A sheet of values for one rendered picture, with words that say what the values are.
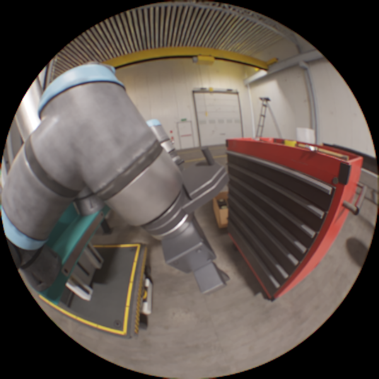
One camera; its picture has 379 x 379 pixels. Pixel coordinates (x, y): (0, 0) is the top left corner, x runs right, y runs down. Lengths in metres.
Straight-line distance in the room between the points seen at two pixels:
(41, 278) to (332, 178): 0.86
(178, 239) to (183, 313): 0.90
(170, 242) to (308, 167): 0.42
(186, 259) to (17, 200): 0.18
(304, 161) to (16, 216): 0.58
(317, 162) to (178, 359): 1.14
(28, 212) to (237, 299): 1.06
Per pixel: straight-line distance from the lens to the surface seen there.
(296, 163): 0.48
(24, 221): 0.16
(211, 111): 11.28
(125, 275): 0.89
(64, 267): 0.56
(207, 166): 0.16
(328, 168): 0.42
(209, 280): 0.17
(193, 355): 1.00
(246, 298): 1.06
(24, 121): 0.33
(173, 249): 0.15
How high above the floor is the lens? 0.99
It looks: 24 degrees down
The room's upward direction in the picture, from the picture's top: 8 degrees counter-clockwise
